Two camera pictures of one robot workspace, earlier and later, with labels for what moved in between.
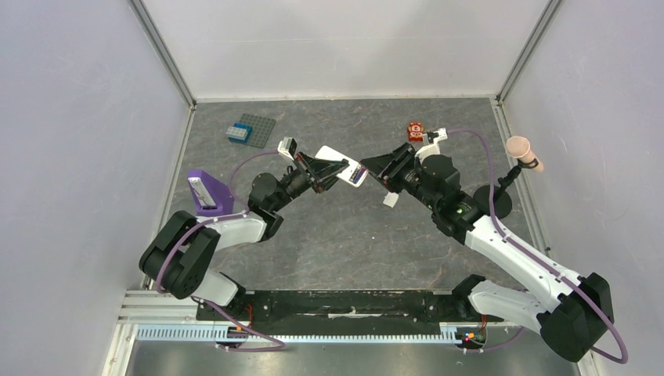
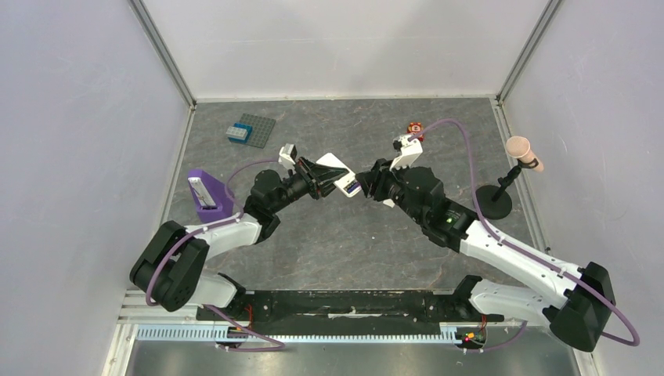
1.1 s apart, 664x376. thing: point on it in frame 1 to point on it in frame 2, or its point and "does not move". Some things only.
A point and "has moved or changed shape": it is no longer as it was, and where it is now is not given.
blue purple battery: x=359 y=175 has moved or changed shape
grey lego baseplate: x=261 y=129 does not move
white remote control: x=355 y=174 has moved or changed shape
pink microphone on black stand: x=518 y=146 does not move
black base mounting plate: x=448 y=307 does not move
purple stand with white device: x=211 y=197 does not move
